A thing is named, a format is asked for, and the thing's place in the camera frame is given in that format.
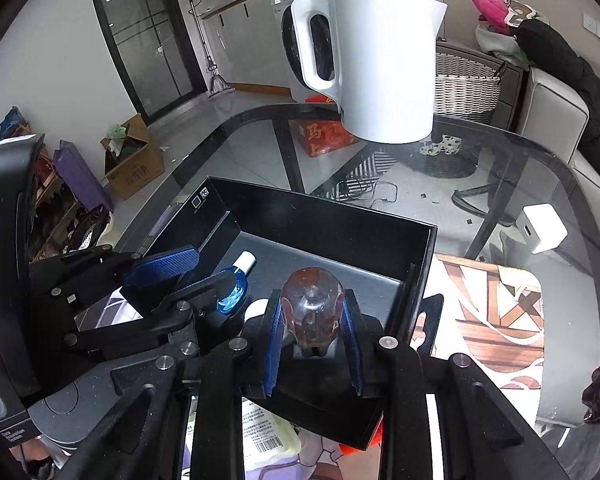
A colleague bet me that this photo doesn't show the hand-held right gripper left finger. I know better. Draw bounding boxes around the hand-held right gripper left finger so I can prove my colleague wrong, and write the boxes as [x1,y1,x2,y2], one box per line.
[62,287,288,480]

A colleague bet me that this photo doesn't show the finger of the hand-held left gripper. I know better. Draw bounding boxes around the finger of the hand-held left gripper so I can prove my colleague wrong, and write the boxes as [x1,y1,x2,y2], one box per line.
[62,272,236,361]
[30,245,201,311]

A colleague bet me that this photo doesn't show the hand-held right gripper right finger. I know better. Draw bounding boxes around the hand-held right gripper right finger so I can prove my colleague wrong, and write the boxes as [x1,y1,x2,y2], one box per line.
[341,289,571,480]

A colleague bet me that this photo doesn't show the small blue mouthwash bottle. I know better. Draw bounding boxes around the small blue mouthwash bottle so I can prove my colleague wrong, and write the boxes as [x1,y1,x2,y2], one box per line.
[215,251,257,317]

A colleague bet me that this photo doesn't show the translucent labelled plastic case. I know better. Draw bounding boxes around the translucent labelled plastic case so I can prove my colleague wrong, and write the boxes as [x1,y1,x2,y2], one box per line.
[242,397,301,471]

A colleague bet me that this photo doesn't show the black cardboard storage box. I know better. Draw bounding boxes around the black cardboard storage box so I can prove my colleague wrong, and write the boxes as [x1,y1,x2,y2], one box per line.
[112,176,446,451]

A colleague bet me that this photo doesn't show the shoe rack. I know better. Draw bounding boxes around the shoe rack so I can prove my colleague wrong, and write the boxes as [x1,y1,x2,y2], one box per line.
[0,105,113,261]

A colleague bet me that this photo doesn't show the brown cardboard box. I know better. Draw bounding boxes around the brown cardboard box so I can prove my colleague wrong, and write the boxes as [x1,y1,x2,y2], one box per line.
[100,114,166,201]

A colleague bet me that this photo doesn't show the purple paper bag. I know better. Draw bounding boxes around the purple paper bag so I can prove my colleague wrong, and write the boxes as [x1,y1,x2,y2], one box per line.
[53,140,115,213]

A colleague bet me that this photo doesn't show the printed desk mat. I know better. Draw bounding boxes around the printed desk mat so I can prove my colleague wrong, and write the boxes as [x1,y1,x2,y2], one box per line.
[100,252,546,480]

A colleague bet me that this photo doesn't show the blue bag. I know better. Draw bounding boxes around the blue bag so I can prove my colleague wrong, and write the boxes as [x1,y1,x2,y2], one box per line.
[0,106,31,141]

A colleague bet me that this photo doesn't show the mop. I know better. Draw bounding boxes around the mop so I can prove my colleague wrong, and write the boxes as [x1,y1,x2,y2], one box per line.
[187,0,231,98]

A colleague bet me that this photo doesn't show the white charger adapter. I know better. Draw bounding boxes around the white charger adapter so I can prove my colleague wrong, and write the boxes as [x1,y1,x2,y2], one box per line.
[515,203,567,254]

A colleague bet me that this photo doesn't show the patterned slippers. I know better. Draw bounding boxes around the patterned slippers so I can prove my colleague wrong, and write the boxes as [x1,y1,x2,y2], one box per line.
[420,135,461,156]

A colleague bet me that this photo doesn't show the black framed glass door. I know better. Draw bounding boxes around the black framed glass door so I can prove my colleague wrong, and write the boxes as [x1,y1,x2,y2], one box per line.
[86,0,208,126]

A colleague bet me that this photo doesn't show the kitchen counter cabinet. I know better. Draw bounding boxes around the kitchen counter cabinet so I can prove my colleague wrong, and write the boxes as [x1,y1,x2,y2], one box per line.
[202,0,301,95]

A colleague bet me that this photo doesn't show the wicker basket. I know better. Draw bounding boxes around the wicker basket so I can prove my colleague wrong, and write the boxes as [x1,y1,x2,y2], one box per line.
[432,42,506,123]

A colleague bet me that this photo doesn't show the white electric kettle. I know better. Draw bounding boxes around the white electric kettle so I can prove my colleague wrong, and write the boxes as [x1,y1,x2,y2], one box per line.
[290,0,448,144]

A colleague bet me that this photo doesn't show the white armchair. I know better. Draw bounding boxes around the white armchair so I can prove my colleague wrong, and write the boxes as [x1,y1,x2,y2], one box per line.
[522,67,600,241]

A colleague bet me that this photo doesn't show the black jacket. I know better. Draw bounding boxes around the black jacket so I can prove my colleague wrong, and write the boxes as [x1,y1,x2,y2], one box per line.
[515,19,600,191]

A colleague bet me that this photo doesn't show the pink cloth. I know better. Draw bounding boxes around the pink cloth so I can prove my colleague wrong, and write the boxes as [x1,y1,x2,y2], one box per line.
[471,0,511,28]

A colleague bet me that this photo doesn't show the patterned cloth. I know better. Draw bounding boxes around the patterned cloth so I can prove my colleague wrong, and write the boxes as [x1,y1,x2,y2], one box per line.
[502,0,548,28]

